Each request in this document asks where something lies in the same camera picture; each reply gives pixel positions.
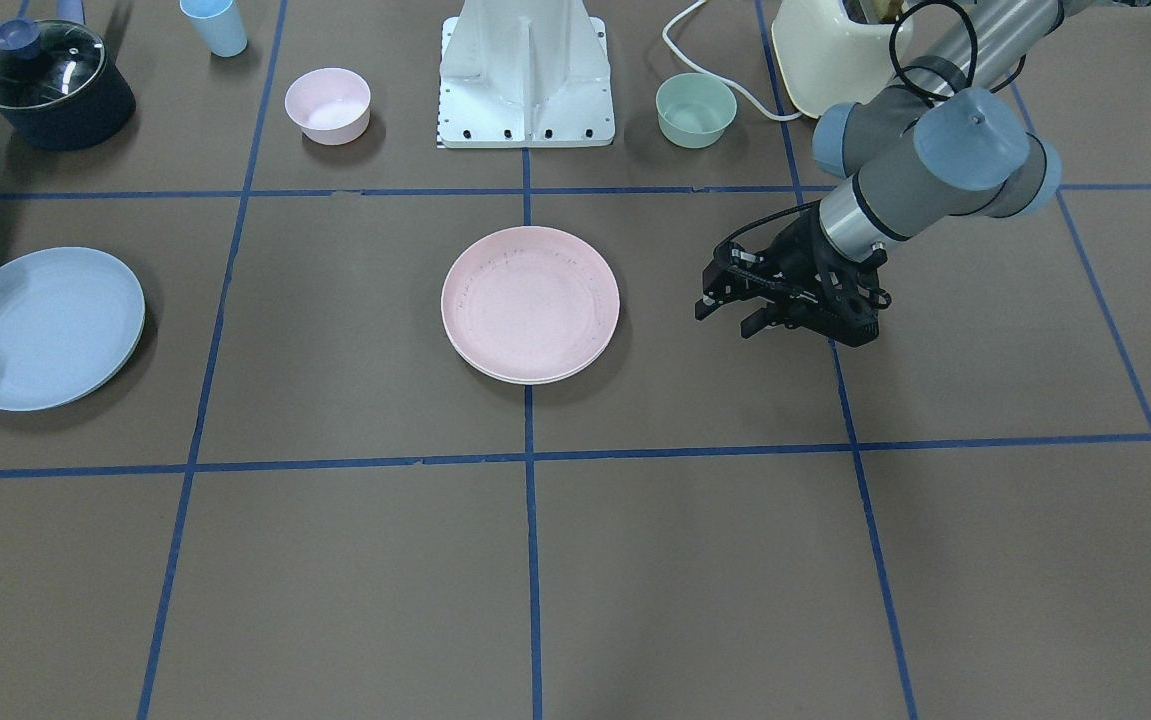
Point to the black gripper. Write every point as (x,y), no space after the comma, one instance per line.
(797,254)

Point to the light blue plate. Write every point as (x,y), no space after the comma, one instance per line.
(70,319)

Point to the pink plate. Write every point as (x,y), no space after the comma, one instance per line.
(531,279)

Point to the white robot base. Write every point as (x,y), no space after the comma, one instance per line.
(525,75)

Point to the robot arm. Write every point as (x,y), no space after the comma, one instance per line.
(936,142)

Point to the green bowl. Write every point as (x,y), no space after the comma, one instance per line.
(693,110)

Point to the beige plate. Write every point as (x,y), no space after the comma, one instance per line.
(529,359)

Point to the dark pot with glass lid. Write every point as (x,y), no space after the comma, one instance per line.
(60,88)

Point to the cream appliance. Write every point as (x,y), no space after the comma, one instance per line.
(837,51)

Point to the light blue cup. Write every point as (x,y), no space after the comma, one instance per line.
(219,24)

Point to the pink bowl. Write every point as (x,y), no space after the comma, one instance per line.
(331,106)

